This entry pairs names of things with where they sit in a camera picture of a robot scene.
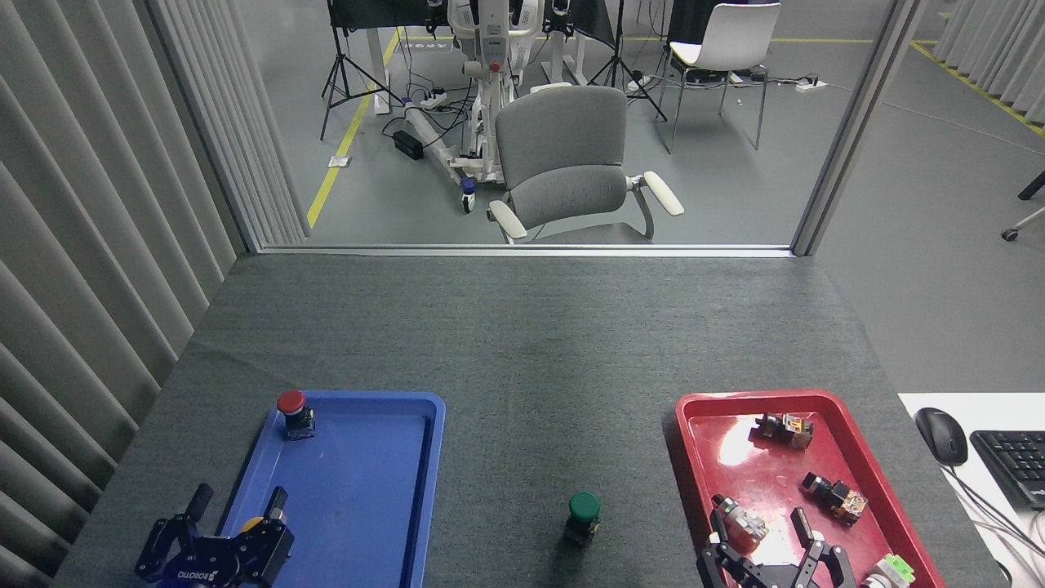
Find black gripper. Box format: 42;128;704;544
698;507;857;588
135;483;296;588

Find green push button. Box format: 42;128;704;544
563;491;603;548

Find red push button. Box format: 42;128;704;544
276;390;316;441

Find red plastic tray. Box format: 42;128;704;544
675;390;946;588

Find blue plastic tray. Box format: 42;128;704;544
200;390;447;588

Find black computer mouse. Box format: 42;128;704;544
914;407;969;468

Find black keyboard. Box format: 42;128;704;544
969;430;1045;511

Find grey vertical blinds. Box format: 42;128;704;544
933;0;1045;127
0;0;246;588

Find chair base with caster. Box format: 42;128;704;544
1002;170;1045;242

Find grey office chair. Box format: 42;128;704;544
487;85;685;244

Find white desk leg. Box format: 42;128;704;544
365;24;393;114

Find black tripod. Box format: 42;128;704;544
588;0;668;122
320;0;405;141

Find white plastic chair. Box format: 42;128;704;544
658;2;782;154

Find white wheeled stand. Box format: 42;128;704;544
404;0;546;215

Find silver collar selector switch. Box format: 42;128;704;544
711;494;769;555

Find black orange switch block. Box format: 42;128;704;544
752;412;815;450
799;471;868;525

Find green white switch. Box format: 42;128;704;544
862;553;917;588

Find grey mouse cable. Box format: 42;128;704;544
949;464;1045;563

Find silver frame rail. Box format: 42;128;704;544
257;243;797;259

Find silver frame post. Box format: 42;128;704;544
790;0;927;257

